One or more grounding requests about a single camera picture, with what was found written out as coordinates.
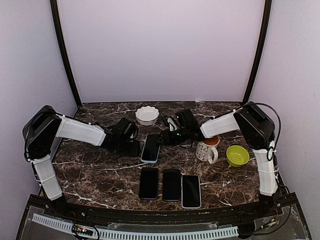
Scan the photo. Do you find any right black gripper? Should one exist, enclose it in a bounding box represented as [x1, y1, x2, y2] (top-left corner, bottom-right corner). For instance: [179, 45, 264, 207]
[154, 126, 190, 146]

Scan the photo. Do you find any lime green bowl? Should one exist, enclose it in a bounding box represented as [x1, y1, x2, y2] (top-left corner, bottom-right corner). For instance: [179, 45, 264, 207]
[226, 145, 250, 168]

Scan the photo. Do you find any white patterned mug yellow inside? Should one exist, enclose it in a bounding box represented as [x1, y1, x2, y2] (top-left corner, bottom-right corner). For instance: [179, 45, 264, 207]
[195, 135, 220, 165]

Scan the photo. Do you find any small dark phone case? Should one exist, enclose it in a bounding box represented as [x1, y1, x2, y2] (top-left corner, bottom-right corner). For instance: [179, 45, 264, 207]
[140, 134, 161, 163]

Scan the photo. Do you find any purple smartphone dark screen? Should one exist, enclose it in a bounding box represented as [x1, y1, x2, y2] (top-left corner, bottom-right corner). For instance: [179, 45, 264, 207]
[162, 169, 181, 202]

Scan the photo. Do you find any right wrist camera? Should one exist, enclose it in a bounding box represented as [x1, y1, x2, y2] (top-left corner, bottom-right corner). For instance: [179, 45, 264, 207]
[162, 115, 178, 132]

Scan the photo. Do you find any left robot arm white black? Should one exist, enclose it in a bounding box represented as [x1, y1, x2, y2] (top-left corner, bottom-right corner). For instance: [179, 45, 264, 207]
[22, 105, 141, 218]

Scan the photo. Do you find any white fluted ceramic bowl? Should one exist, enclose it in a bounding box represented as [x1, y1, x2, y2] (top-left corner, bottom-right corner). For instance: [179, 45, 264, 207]
[135, 105, 160, 126]

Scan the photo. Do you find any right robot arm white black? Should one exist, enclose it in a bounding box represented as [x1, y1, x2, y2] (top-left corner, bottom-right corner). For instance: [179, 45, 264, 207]
[157, 102, 280, 197]

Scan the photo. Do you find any light blue smartphone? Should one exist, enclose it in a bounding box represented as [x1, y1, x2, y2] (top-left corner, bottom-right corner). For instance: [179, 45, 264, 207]
[181, 175, 202, 209]

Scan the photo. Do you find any left black frame post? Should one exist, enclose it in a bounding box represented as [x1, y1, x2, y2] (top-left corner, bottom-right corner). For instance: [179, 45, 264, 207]
[49, 0, 82, 108]

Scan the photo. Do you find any white slotted cable duct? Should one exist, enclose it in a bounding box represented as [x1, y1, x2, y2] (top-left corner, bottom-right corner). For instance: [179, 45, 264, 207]
[31, 213, 239, 240]

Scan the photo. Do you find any light blue phone case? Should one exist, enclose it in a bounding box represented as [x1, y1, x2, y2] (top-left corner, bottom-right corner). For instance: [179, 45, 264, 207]
[140, 139, 161, 164]

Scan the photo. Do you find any black front rail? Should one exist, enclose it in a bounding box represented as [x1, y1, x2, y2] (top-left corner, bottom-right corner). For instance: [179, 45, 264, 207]
[64, 202, 263, 226]

